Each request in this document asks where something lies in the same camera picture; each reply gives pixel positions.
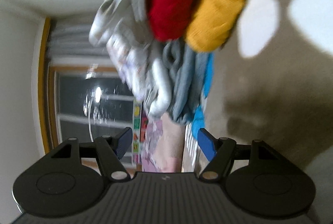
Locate grey folded clothes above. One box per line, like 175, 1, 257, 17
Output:
89, 0, 208, 125

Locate purple floral quilt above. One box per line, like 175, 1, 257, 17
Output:
140, 120, 163, 173

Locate colourful alphabet foam mat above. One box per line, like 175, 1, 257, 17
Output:
132, 99, 148, 165

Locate cartoon mouse bed sheet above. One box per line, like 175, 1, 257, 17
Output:
179, 0, 333, 188

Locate grey sheer curtain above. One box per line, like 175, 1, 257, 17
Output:
47, 24, 113, 66

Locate white curved tube frame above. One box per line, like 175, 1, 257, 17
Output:
83, 90, 95, 142

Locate window with wooden frame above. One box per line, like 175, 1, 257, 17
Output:
40, 14, 142, 171

